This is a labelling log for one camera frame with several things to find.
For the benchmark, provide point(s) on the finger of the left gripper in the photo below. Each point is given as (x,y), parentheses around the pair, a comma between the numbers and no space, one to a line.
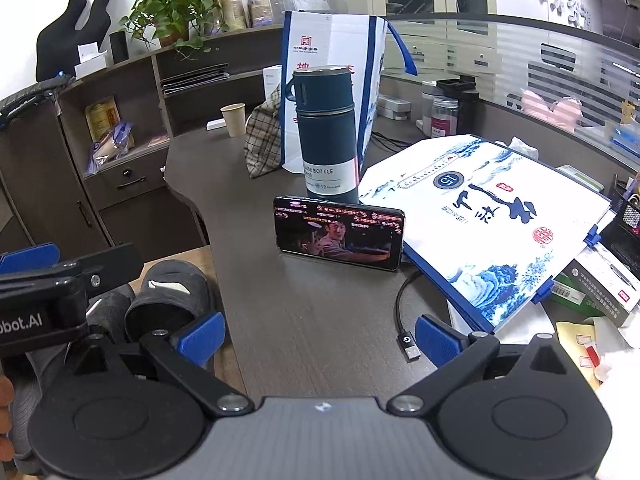
(103,270)
(28,259)

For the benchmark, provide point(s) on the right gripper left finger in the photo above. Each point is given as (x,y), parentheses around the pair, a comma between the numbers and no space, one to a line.
(179,358)

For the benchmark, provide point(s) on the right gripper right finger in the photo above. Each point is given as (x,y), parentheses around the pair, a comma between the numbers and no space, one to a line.
(458,359)

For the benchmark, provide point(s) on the black slipper white logo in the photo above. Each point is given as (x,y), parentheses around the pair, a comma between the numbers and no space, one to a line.
(173,294)

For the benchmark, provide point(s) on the person's hand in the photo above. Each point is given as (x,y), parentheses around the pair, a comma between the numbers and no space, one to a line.
(6,398)

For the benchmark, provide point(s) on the dark wooden cabinet shelf unit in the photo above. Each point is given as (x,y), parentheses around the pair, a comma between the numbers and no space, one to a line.
(82,167)

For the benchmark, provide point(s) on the blue white snack bag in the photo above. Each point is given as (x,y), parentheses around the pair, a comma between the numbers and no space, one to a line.
(116,143)

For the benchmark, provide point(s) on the white blue gift box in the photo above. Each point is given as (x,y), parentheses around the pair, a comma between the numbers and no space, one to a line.
(490,227)

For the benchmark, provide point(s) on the yellow package on shelf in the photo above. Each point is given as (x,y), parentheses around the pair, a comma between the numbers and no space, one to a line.
(102,117)

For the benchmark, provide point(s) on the smartphone with lit screen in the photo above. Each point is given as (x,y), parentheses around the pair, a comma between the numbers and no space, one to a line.
(361,235)

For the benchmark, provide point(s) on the black flat seat pad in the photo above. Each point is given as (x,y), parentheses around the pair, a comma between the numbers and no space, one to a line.
(15,105)

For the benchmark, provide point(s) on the white power strip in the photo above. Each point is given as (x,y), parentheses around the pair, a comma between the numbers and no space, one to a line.
(215,124)

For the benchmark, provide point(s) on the paper coffee cup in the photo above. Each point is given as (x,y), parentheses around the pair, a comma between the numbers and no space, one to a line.
(234,119)

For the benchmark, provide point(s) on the plaid fabric bag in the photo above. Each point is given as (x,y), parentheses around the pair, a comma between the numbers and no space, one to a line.
(262,148)

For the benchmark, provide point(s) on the white small box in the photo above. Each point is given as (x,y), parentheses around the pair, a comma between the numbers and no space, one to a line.
(91,60)

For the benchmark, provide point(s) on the black plush cushion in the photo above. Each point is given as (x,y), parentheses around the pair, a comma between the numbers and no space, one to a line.
(57,43)

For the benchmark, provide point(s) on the black cylinder speaker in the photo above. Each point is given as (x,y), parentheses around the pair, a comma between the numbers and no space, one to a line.
(119,47)

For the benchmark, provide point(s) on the stack of black folders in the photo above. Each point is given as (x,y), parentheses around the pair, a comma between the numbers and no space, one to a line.
(193,79)

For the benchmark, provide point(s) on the green potted plant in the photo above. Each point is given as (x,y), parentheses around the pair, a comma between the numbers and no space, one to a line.
(175,23)

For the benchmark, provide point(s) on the dark blue vacuum bottle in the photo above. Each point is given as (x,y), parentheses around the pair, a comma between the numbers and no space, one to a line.
(325,118)

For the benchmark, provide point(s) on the white blue paper bag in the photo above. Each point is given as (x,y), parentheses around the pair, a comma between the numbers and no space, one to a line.
(332,63)

